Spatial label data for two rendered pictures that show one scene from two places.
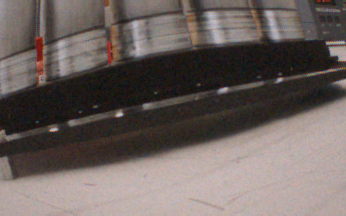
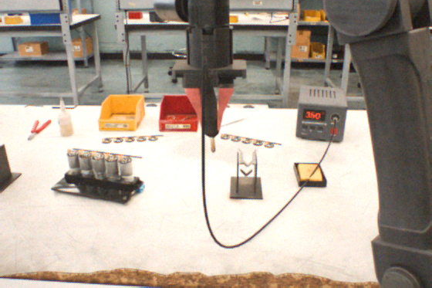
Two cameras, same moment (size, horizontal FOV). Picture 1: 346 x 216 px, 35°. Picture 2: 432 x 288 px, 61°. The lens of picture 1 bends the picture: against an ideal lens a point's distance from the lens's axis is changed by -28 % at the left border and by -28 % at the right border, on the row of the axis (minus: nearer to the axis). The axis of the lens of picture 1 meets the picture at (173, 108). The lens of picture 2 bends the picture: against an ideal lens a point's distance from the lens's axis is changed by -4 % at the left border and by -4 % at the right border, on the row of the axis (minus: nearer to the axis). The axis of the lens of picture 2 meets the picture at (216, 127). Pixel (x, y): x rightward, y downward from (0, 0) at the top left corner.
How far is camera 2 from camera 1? 0.69 m
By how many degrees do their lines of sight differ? 42
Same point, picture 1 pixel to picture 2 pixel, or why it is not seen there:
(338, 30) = (317, 133)
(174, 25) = (99, 174)
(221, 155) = (73, 202)
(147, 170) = (67, 200)
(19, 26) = (72, 164)
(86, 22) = (85, 169)
